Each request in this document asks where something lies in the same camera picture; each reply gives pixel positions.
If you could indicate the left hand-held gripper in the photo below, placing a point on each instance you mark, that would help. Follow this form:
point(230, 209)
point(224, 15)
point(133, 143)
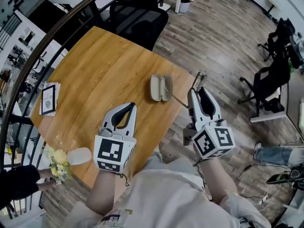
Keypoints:
point(109, 151)

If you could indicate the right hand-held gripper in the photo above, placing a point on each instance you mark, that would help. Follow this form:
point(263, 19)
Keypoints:
point(213, 142)

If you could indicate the thin metal frame glasses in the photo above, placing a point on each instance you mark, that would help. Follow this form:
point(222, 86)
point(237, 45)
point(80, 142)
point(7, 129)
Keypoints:
point(180, 100)

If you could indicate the beige glasses case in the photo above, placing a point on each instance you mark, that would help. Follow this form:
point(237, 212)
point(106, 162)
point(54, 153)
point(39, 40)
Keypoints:
point(158, 88)

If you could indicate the person's right forearm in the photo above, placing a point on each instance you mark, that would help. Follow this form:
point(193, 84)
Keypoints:
point(217, 174)

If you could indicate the person's left forearm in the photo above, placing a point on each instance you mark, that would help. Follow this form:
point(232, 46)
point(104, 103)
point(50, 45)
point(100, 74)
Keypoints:
point(104, 191)

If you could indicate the white oval vase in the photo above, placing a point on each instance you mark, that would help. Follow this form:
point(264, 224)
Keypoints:
point(80, 155)

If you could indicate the patterned paper booklet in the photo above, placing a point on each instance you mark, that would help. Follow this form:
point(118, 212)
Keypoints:
point(57, 91)

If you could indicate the black office chair white base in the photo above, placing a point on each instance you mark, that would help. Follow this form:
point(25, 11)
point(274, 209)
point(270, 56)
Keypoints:
point(270, 84)

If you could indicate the yellow flower bouquet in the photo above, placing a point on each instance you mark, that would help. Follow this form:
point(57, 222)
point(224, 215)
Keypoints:
point(59, 161)

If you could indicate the black framed picture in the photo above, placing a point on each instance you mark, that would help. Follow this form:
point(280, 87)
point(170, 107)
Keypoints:
point(48, 100)

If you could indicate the person's white shirt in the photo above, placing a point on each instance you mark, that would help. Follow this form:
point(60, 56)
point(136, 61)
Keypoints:
point(166, 198)

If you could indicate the black mesh office chair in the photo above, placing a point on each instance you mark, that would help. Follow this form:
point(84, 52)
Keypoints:
point(140, 20)

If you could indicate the black high-back office chair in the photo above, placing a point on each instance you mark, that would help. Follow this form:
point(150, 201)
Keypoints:
point(278, 39)

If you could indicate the black and green device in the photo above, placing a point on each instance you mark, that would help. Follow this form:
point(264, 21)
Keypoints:
point(285, 177)

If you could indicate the dark curved metal railing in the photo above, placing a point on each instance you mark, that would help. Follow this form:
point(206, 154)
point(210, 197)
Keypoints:
point(31, 63)

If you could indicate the white waste bin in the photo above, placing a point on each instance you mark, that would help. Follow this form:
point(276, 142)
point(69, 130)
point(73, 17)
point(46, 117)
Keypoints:
point(184, 5)

